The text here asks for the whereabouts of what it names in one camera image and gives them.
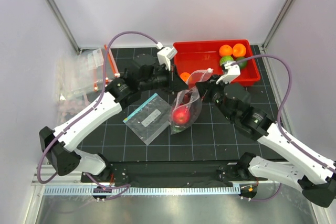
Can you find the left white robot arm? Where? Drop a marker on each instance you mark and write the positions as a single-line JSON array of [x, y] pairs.
[[59, 145]]

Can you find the right aluminium corner post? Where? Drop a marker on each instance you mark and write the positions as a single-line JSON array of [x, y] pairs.
[[278, 21]]

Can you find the red plastic tray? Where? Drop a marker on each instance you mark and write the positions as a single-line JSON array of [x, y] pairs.
[[199, 55]]

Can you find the aluminium corner post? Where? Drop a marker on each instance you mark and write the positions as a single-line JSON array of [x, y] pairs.
[[278, 21], [63, 24]]

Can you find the pink-dotted zip bag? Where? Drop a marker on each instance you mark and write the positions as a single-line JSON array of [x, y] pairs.
[[191, 97]]

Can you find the red apple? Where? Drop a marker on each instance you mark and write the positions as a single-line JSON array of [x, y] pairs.
[[181, 115]]

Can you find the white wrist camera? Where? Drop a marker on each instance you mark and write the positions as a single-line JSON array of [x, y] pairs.
[[165, 55], [231, 71]]

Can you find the perforated metal rail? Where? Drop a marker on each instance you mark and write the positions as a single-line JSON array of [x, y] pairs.
[[91, 190]]

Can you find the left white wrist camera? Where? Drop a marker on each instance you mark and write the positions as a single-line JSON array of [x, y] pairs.
[[165, 55]]

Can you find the left aluminium corner post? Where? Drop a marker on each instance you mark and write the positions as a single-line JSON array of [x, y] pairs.
[[63, 24]]

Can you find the aluminium front frame bar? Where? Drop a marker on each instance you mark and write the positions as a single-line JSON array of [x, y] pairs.
[[44, 174]]

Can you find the black grid mat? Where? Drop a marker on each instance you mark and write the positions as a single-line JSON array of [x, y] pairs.
[[211, 137]]

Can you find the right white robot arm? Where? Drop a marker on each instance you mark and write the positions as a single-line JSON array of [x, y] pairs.
[[310, 173]]

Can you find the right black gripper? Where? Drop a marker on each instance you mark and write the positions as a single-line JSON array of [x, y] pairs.
[[206, 87]]

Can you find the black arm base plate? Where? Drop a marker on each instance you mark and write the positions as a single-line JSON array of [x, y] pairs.
[[176, 173]]

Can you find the pink-dotted bag on table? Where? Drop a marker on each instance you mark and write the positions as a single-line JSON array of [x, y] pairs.
[[68, 107]]

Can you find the clear blue-zip bag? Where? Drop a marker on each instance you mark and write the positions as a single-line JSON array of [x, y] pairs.
[[150, 119]]

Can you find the pink dragon fruit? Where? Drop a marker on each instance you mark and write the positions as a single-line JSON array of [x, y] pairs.
[[175, 129]]

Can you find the stack of orange-zip bags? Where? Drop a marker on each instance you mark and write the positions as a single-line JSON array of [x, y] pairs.
[[86, 72]]

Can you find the dark green lime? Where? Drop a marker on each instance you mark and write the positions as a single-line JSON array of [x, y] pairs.
[[241, 65]]

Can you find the orange tangerine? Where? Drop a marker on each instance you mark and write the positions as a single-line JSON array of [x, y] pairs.
[[239, 50], [225, 50], [185, 76]]

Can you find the light green bumpy fruit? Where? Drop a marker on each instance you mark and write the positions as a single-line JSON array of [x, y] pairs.
[[225, 59]]

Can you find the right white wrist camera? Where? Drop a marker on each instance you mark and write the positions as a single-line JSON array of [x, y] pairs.
[[231, 71]]

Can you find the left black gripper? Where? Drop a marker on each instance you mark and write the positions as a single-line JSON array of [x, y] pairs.
[[174, 82]]

